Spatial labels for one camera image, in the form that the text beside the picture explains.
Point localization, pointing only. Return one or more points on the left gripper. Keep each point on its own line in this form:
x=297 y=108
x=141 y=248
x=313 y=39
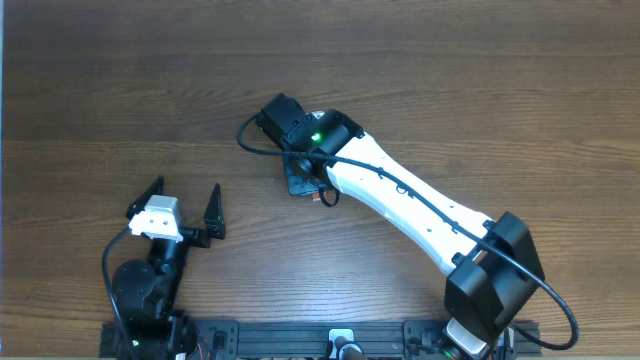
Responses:
x=196 y=237

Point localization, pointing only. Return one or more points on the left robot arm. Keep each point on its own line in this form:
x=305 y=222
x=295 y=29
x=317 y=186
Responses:
x=132 y=285

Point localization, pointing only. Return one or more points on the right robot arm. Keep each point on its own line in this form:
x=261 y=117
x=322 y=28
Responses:
x=410 y=212

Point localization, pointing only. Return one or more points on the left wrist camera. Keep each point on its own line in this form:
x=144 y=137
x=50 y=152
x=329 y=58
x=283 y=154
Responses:
x=157 y=217

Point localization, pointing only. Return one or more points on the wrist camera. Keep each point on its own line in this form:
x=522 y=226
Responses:
x=318 y=114
x=157 y=217

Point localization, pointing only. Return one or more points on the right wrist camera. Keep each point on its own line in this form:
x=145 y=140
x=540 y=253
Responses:
x=318 y=114

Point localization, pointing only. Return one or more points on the mounting rail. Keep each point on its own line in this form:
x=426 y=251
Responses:
x=290 y=337

